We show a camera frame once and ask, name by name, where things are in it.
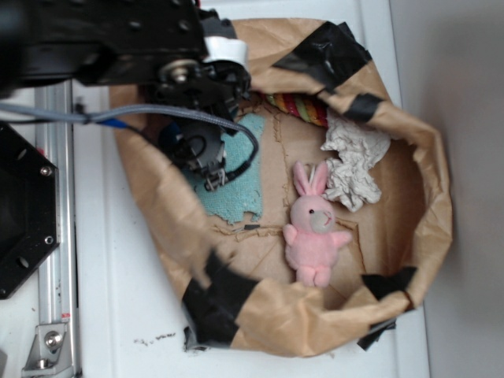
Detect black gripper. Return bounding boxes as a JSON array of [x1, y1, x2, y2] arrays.
[[157, 118, 227, 191]]

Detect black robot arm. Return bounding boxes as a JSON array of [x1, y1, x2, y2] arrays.
[[1, 1, 253, 191]]

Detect teal terry cloth piece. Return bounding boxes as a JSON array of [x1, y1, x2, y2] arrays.
[[184, 132, 263, 224]]

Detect brown paper bag bin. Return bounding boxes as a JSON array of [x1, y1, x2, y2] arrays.
[[115, 19, 452, 357]]

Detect pink plush bunny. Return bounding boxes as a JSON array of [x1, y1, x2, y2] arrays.
[[283, 161, 353, 288]]

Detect crumpled white paper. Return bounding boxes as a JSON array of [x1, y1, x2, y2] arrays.
[[321, 111, 391, 213]]

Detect grey braided cable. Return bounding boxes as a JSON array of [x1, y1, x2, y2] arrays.
[[0, 101, 261, 186]]

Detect multicolour rope ring toy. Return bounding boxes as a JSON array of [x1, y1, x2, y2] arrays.
[[261, 93, 328, 128]]

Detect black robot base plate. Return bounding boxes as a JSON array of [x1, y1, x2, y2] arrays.
[[1, 121, 59, 300]]

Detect aluminium extrusion rail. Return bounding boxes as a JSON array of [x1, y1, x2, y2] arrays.
[[32, 84, 82, 378]]

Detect metal corner bracket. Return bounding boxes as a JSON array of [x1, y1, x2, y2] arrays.
[[21, 323, 75, 378]]

